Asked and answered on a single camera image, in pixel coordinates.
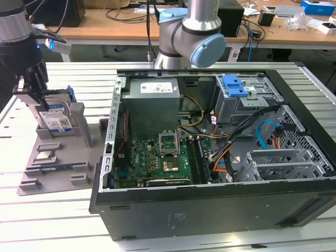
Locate black PC case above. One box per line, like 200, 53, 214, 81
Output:
88, 68, 336, 242

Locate metal disk bay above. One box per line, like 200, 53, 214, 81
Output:
241, 149, 329, 182

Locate black cable bundle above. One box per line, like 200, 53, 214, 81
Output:
209, 104, 279, 161

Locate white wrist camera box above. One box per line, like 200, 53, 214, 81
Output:
45, 38, 72, 55

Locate blue RAM stick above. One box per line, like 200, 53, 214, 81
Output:
40, 164, 74, 171

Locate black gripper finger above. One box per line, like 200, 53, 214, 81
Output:
12, 68, 42, 106
30, 64, 51, 111

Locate clear plastic bag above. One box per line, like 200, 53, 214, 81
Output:
286, 13, 313, 30

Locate orange data wire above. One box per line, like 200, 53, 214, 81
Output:
212, 153, 229, 174

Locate black camera cable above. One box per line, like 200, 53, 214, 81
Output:
145, 0, 160, 64

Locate black tower box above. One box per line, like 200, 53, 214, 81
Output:
217, 7, 245, 38

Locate installed RAM stick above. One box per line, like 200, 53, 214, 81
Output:
197, 138, 212, 184

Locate metal drive cage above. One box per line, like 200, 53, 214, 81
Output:
214, 75, 286, 125

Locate small black cube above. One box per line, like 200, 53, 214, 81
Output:
258, 12, 276, 26

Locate grey flat tray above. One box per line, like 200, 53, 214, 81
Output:
275, 5, 307, 18

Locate blue cardboard box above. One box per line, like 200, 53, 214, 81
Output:
300, 0, 336, 15

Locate multicolour power wire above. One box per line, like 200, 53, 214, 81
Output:
272, 125, 287, 151

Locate white box with black inlay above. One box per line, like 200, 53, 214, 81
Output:
317, 21, 336, 35

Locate locking lever wire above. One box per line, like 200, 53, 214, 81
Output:
176, 129, 183, 157

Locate large black box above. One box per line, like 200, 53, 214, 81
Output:
25, 0, 86, 28

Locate grey parts rack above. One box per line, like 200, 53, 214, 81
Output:
17, 101, 110, 196

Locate hard disk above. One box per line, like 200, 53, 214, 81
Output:
27, 86, 77, 135

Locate wooden desk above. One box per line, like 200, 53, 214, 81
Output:
26, 0, 336, 64

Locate blue plastic drive latch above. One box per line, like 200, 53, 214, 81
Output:
222, 75, 249, 97

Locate silver CPU chip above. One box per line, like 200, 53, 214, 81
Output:
36, 151, 55, 160

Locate yellow and black wires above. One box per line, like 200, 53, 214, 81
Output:
178, 94, 205, 129

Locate CPU socket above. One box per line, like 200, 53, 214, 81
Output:
161, 154, 182, 173

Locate green motherboard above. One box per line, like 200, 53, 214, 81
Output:
114, 136, 218, 188

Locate black graphics card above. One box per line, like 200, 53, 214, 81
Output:
145, 178, 192, 187

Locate black RAM slot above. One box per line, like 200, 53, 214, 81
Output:
193, 138, 204, 184
186, 138, 197, 184

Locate grey power supply unit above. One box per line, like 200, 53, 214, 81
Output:
121, 78, 184, 134

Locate metal socket cover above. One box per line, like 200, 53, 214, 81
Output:
158, 130, 181, 156

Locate blue data wire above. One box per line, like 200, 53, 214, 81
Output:
257, 120, 286, 150

